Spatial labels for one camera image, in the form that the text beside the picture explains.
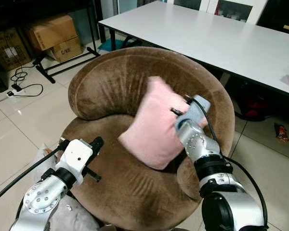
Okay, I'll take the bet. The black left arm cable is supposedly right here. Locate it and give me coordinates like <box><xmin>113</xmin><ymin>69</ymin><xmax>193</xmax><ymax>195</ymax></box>
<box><xmin>0</xmin><ymin>139</ymin><xmax>70</xmax><ymax>207</ymax></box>

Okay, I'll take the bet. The black metal rack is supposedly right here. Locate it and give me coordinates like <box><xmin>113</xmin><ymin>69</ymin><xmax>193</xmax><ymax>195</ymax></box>
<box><xmin>33</xmin><ymin>0</ymin><xmax>102</xmax><ymax>85</ymax></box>

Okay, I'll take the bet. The white framed glass door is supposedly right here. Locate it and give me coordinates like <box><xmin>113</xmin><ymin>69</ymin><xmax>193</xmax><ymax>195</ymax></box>
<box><xmin>166</xmin><ymin>0</ymin><xmax>269</xmax><ymax>25</ymax></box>

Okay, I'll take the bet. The red snack wrapper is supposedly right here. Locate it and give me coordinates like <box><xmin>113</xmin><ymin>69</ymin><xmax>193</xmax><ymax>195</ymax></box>
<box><xmin>275</xmin><ymin>124</ymin><xmax>289</xmax><ymax>143</ymax></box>

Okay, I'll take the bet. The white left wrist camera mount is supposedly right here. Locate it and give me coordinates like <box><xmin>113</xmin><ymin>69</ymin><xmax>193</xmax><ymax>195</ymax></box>
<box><xmin>54</xmin><ymin>139</ymin><xmax>93</xmax><ymax>187</ymax></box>

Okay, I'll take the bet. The red and black bag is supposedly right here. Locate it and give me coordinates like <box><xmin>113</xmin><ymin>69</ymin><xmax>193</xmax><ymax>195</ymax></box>
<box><xmin>238</xmin><ymin>84</ymin><xmax>271</xmax><ymax>121</ymax></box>

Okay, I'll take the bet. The large brown cardboard box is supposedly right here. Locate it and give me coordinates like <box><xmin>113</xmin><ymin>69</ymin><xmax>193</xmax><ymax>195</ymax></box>
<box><xmin>26</xmin><ymin>14</ymin><xmax>79</xmax><ymax>51</ymax></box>

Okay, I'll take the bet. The white power strip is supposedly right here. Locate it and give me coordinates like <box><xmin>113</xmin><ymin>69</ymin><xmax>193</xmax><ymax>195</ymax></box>
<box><xmin>7</xmin><ymin>85</ymin><xmax>23</xmax><ymax>97</ymax></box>

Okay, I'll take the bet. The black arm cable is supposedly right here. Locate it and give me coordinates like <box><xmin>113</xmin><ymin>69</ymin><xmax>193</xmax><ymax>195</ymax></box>
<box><xmin>185</xmin><ymin>96</ymin><xmax>269</xmax><ymax>229</ymax></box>
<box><xmin>0</xmin><ymin>139</ymin><xmax>70</xmax><ymax>207</ymax></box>

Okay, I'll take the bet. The dark labelled cardboard box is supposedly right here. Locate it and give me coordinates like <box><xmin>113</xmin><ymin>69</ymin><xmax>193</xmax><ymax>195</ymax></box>
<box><xmin>0</xmin><ymin>28</ymin><xmax>32</xmax><ymax>73</ymax></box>

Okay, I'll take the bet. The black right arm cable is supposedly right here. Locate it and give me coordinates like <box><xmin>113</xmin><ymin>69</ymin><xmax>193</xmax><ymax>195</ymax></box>
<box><xmin>185</xmin><ymin>96</ymin><xmax>269</xmax><ymax>229</ymax></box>

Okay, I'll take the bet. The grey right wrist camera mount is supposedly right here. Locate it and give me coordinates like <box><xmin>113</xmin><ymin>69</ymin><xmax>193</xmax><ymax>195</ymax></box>
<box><xmin>175</xmin><ymin>95</ymin><xmax>211</xmax><ymax>133</ymax></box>

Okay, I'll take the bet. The teal floor mat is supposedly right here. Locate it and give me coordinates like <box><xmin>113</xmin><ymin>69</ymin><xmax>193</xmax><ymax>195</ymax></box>
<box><xmin>97</xmin><ymin>38</ymin><xmax>135</xmax><ymax>52</ymax></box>

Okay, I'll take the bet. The coiled black cable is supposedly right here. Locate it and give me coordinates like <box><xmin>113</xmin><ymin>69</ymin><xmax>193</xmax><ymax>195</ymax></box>
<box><xmin>10</xmin><ymin>66</ymin><xmax>44</xmax><ymax>99</ymax></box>

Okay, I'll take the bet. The grey fabric cushion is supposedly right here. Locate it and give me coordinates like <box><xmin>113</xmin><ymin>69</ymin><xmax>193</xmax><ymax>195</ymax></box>
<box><xmin>36</xmin><ymin>144</ymin><xmax>103</xmax><ymax>231</ymax></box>

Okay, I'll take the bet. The small printed cardboard box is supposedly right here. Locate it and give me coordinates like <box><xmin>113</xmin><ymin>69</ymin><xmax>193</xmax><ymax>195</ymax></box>
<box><xmin>46</xmin><ymin>38</ymin><xmax>83</xmax><ymax>64</ymax></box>

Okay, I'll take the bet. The long white table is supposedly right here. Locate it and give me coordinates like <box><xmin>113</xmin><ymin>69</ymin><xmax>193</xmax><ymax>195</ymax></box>
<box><xmin>98</xmin><ymin>1</ymin><xmax>289</xmax><ymax>121</ymax></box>

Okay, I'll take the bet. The pink square pillow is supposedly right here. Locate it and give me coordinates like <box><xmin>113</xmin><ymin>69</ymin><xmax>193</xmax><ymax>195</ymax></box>
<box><xmin>118</xmin><ymin>76</ymin><xmax>210</xmax><ymax>170</ymax></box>

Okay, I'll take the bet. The round brown velvet sofa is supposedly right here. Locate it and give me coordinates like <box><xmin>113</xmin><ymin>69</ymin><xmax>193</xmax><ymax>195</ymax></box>
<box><xmin>62</xmin><ymin>47</ymin><xmax>236</xmax><ymax>231</ymax></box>

